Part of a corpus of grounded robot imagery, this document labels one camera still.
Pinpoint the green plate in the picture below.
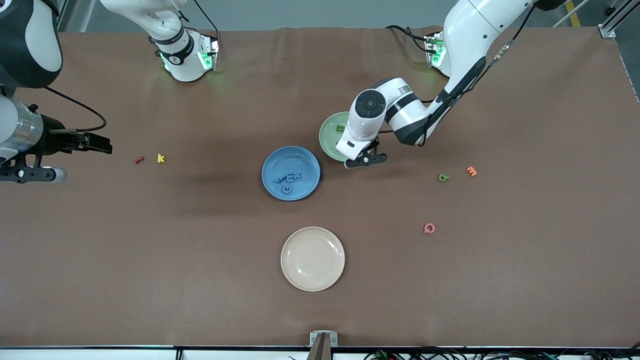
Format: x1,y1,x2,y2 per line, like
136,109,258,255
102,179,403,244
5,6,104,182
318,111,353,163

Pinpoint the blue plate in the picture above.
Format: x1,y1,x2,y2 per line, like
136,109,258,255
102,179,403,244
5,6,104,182
261,145,321,202

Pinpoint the beige plate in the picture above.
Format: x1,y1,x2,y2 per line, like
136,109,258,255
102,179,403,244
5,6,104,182
280,226,346,292

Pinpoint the brown table cover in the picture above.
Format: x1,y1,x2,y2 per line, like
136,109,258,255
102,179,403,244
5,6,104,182
0,26,640,349

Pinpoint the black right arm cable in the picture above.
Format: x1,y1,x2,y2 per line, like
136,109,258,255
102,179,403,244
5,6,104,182
44,86,108,134

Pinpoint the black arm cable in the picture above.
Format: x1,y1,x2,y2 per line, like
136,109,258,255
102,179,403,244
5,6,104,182
375,0,538,148
44,86,108,134

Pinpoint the thin black base cable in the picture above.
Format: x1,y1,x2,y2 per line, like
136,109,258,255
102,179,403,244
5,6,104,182
192,0,219,33

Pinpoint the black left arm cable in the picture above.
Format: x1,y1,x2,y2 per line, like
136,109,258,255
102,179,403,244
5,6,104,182
375,0,538,148

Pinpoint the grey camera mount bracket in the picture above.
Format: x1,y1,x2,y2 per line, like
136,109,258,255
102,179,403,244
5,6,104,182
309,331,339,360

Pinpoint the white table edge rail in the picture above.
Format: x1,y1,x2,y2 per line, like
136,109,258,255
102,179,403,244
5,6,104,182
0,346,640,360

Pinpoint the black cable bundle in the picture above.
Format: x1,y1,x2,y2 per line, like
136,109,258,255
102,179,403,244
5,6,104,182
362,344,640,360

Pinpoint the aluminium frame post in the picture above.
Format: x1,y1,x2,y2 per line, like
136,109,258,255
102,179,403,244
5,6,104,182
597,0,640,38

